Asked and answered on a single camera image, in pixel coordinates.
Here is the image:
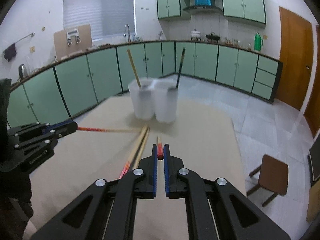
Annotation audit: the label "dark hanging towel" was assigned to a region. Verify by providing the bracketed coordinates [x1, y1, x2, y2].
[4, 43, 17, 62]

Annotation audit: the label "range hood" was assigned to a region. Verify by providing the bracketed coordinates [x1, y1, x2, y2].
[182, 0, 223, 15]

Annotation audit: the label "green lower cabinets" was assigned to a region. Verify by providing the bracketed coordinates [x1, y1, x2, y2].
[7, 41, 283, 127]

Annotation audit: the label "wooden door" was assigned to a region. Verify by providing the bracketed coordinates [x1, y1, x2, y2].
[276, 7, 313, 110]
[304, 25, 319, 138]

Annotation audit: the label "wall towel rail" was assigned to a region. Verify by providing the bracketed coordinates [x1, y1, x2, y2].
[14, 32, 35, 44]

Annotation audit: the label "brown board with holder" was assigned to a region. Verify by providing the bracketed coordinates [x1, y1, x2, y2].
[54, 24, 93, 61]

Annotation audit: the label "black oven appliance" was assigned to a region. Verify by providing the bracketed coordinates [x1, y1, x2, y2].
[308, 137, 320, 186]

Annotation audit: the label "red patterned chopstick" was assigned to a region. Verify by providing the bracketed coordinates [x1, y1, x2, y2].
[77, 127, 141, 133]
[119, 125, 148, 179]

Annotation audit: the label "steel electric kettle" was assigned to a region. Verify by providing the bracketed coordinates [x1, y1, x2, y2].
[18, 64, 29, 80]

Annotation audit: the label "white twin utensil holder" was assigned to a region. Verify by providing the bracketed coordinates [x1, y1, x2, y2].
[128, 77, 178, 124]

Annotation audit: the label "kitchen faucet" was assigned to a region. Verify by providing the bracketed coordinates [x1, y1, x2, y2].
[124, 24, 131, 43]

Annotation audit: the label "black wok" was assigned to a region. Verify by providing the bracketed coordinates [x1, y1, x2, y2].
[206, 33, 221, 43]

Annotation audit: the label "green thermos jug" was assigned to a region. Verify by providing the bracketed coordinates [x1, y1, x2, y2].
[254, 33, 264, 53]

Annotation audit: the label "white cooking pot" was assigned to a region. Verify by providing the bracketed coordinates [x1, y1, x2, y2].
[190, 29, 201, 41]

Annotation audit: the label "red striped wooden chopstick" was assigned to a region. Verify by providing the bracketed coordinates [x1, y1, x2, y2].
[157, 136, 164, 160]

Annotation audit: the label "window blinds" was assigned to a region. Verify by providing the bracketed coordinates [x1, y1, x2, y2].
[63, 0, 136, 41]

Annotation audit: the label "brown wooden stool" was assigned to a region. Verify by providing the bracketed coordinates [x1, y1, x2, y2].
[246, 154, 289, 207]

